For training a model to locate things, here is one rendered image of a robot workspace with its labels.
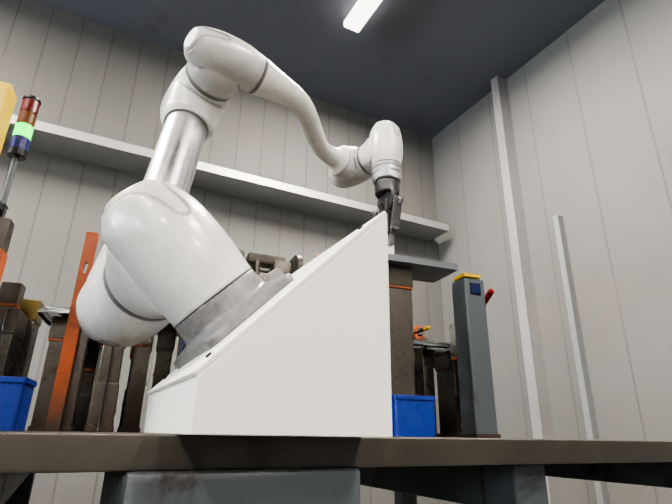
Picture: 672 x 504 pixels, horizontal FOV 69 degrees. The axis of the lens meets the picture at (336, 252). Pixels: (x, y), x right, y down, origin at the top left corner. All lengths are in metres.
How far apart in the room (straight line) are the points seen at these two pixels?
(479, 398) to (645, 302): 1.96
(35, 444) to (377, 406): 0.39
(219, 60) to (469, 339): 0.98
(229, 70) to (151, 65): 2.95
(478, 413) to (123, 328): 0.93
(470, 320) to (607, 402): 1.99
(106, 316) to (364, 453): 0.48
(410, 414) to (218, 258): 0.62
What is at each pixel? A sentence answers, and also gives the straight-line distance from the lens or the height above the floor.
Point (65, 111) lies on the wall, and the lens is 3.87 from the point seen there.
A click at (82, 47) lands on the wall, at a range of 4.19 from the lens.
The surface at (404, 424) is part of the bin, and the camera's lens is 1.17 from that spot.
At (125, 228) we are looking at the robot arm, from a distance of 0.78.
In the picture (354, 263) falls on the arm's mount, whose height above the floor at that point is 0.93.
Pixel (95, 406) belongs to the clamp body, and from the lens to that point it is 1.33.
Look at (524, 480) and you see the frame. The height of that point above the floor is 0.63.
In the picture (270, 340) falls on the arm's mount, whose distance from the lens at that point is 0.60.
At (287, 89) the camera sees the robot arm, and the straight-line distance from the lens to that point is 1.33.
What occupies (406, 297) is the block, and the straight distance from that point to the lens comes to 1.36.
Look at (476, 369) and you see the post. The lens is 1.43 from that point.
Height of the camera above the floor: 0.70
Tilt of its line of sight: 21 degrees up
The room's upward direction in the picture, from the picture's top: 1 degrees clockwise
